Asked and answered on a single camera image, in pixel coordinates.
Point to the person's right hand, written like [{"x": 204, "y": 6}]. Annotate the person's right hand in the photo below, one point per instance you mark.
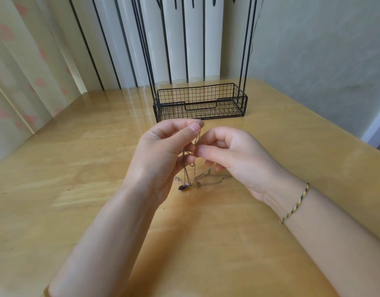
[{"x": 246, "y": 159}]

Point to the person's left hand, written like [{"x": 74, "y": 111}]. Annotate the person's left hand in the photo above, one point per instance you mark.
[{"x": 156, "y": 157}]

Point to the person's right forearm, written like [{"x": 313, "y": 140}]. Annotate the person's right forearm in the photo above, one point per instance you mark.
[{"x": 335, "y": 250}]

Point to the person's left forearm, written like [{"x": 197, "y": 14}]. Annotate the person's left forearm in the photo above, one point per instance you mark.
[{"x": 94, "y": 250}]

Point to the white black-striped curtain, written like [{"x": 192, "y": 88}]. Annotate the white black-striped curtain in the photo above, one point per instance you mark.
[{"x": 125, "y": 43}]

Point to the pink floral curtain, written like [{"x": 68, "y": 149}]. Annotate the pink floral curtain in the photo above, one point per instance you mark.
[{"x": 19, "y": 74}]

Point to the gold bangle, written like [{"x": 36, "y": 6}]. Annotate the gold bangle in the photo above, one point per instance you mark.
[{"x": 47, "y": 291}]

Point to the white door frame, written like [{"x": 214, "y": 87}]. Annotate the white door frame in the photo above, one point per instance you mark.
[{"x": 374, "y": 128}]

